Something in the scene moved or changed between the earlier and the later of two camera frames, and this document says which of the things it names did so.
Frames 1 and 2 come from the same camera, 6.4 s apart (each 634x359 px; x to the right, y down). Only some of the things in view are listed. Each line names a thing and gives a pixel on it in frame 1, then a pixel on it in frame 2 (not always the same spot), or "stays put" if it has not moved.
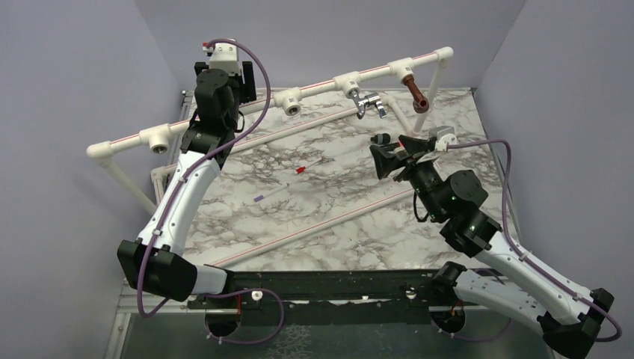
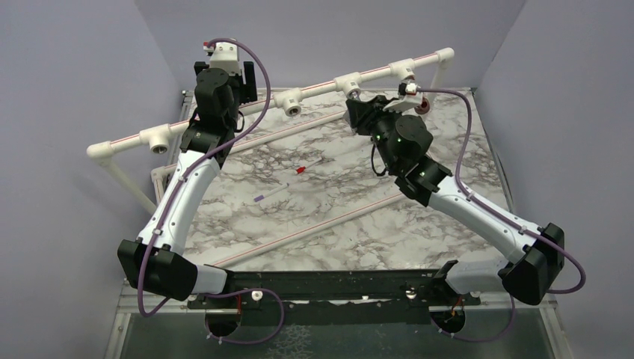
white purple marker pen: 259,197 stays put
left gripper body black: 243,79 stays put
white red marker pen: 301,169 stays put
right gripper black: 386,161 -> 364,114
